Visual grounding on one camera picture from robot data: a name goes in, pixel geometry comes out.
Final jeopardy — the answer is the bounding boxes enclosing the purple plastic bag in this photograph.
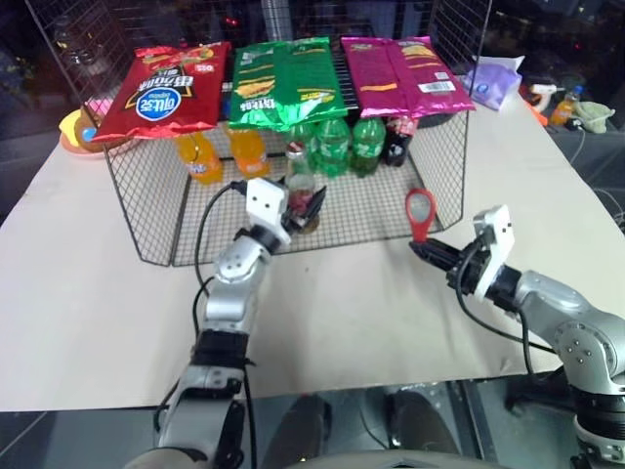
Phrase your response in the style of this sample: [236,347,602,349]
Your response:
[460,54,526,111]

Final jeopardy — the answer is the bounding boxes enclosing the black wire mesh shelf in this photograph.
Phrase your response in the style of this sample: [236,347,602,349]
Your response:
[80,46,473,268]

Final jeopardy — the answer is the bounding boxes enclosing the grey robot torso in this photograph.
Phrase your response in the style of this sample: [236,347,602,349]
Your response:
[287,451,471,469]

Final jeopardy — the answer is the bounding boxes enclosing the magenta chip bag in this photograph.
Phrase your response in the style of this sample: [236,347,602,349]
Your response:
[339,34,478,121]

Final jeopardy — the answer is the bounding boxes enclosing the pink plate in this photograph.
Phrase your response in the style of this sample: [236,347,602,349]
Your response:
[60,131,106,160]

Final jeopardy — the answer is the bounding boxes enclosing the dark cola bottle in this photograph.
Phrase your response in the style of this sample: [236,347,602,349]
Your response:
[384,115,419,169]

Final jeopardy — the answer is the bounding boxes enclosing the red chip bag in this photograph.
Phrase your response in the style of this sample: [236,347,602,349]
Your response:
[90,40,233,144]

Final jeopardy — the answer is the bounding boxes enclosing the red bottle opener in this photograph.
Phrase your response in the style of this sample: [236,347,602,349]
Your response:
[404,188,438,244]

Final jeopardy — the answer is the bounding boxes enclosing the small orange drink bottle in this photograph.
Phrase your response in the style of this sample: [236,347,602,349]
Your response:
[551,85,585,128]

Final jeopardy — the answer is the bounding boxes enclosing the yellow toy bowl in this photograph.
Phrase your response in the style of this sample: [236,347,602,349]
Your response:
[58,107,99,148]

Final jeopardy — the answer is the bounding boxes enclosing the black wire grid panel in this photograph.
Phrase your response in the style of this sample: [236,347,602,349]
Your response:
[431,0,494,75]
[22,0,147,109]

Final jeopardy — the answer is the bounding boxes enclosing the green plush cloth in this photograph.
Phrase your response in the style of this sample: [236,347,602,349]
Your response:
[570,101,617,134]

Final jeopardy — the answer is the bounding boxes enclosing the green soda bottle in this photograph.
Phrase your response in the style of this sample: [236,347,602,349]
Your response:
[350,116,387,179]
[286,121,319,173]
[313,116,354,180]

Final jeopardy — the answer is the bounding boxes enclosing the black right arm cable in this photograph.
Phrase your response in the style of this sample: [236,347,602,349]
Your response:
[444,243,563,377]

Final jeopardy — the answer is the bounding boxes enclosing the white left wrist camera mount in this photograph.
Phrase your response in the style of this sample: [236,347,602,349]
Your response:
[245,177,293,244]

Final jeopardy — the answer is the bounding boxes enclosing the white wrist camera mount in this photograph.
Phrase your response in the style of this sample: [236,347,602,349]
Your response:
[245,177,293,244]
[471,204,518,301]

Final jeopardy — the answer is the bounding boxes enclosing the orange soda bottle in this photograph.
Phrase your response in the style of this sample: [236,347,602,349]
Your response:
[175,131,225,187]
[226,127,271,179]

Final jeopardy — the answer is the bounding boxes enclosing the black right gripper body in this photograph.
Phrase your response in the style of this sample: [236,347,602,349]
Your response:
[444,233,492,297]

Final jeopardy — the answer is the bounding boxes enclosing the glass bottle with red cap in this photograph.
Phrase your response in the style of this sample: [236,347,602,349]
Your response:
[284,141,321,236]

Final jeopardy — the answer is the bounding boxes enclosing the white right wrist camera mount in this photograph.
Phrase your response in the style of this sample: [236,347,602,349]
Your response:
[471,204,518,301]

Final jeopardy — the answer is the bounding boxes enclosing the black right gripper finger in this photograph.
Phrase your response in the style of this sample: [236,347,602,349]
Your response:
[418,237,463,261]
[408,242,458,276]

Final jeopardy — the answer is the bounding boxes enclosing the green chip bag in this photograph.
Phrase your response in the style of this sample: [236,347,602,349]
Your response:
[226,36,351,134]

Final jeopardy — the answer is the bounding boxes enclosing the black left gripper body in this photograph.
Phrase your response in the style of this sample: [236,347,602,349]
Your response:
[281,201,318,235]

